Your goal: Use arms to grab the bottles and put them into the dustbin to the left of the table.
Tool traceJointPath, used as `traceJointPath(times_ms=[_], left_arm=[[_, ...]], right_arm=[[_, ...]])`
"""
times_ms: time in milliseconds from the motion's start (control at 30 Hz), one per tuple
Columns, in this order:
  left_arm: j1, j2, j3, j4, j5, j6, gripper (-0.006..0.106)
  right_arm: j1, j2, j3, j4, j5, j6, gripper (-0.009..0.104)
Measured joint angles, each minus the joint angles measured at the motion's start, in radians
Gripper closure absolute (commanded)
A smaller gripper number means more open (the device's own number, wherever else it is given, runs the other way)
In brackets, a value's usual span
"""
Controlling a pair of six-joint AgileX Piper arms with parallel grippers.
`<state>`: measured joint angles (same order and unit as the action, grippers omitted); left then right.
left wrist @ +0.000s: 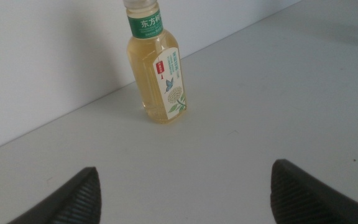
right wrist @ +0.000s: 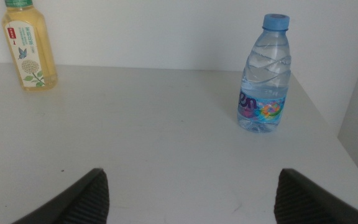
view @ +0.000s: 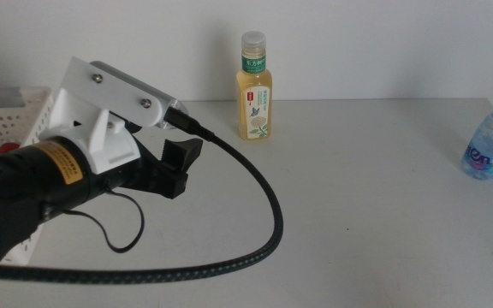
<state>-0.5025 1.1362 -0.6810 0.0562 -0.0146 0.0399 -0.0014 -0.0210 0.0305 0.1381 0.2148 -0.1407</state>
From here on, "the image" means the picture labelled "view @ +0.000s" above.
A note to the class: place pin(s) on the red cola can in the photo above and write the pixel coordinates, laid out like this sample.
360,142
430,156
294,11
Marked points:
7,148

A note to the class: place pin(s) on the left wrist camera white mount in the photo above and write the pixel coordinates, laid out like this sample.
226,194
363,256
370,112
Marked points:
101,90

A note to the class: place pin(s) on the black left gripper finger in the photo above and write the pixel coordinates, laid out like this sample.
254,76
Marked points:
182,156

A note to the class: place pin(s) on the yellow tea bottle green label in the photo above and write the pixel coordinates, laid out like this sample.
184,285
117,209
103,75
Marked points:
254,94

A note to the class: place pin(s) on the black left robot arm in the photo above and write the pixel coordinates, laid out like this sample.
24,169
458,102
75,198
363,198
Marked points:
2,205

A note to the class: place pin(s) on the clear water bottle blue cap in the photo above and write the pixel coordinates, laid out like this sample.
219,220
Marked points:
492,145

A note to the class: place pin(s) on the white perforated plastic basket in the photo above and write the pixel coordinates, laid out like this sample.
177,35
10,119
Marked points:
2,120

